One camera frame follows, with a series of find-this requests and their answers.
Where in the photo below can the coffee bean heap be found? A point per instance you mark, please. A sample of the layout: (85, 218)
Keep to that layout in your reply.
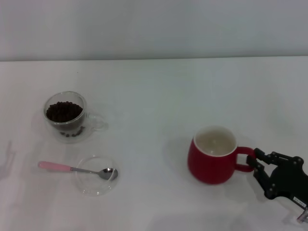
(64, 111)

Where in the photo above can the red mug white inside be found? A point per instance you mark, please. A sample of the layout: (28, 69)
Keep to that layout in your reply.
(209, 168)

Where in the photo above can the clear double-wall glass cup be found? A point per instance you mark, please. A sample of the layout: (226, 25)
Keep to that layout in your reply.
(51, 131)

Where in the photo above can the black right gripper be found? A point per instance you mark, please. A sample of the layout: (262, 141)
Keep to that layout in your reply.
(288, 180)

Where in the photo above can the clear round glass dish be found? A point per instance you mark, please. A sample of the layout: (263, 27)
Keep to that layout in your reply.
(96, 188)

